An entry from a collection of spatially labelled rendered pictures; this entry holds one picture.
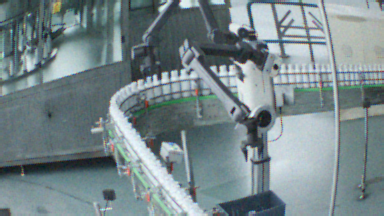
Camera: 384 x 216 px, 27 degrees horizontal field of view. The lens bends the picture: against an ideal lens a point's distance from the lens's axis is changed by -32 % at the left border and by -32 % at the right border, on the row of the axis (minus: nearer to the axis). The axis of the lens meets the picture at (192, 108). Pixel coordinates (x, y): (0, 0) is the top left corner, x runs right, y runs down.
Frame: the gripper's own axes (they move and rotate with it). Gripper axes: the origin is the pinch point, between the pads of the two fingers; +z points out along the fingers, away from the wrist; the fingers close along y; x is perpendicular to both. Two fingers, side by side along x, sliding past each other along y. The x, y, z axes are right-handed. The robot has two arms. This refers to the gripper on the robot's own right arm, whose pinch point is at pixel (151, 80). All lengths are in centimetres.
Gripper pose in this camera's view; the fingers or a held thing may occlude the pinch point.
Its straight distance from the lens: 597.1
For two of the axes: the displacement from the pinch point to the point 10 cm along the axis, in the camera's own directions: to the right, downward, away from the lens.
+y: -9.6, 1.7, -2.1
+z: 1.1, 9.5, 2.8
